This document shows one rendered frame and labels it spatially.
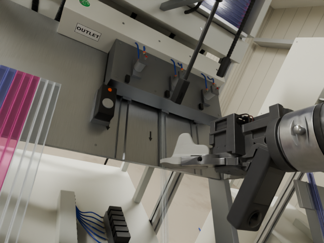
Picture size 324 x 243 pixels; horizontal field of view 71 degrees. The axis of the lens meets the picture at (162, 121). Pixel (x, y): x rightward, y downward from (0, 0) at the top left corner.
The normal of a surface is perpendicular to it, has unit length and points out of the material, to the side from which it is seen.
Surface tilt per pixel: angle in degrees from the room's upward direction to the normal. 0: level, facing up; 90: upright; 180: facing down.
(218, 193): 90
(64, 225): 0
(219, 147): 90
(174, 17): 90
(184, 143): 72
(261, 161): 87
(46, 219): 0
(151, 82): 43
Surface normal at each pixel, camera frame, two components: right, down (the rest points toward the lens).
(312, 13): -0.80, -0.22
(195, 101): 0.53, -0.44
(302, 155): -0.69, 0.42
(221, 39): 0.36, 0.32
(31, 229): 0.38, -0.91
